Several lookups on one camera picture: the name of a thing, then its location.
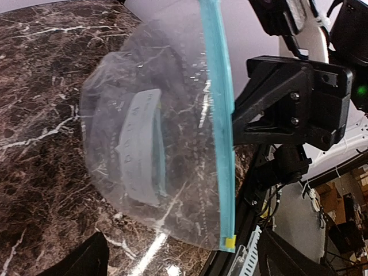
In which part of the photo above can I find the large clear zip bag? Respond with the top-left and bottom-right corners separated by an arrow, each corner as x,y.
80,1 -> 236,252

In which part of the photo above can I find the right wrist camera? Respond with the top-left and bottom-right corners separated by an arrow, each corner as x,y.
247,0 -> 311,58

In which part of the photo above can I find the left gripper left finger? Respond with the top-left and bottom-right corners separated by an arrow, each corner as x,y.
39,232 -> 109,276

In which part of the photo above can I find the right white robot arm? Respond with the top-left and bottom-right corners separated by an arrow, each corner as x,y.
232,1 -> 367,206

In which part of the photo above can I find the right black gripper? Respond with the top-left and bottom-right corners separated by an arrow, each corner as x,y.
232,56 -> 354,151

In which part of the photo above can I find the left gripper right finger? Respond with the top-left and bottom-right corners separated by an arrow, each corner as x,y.
257,229 -> 337,276

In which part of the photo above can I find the white slotted cable duct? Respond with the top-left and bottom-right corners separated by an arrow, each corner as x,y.
233,225 -> 262,276

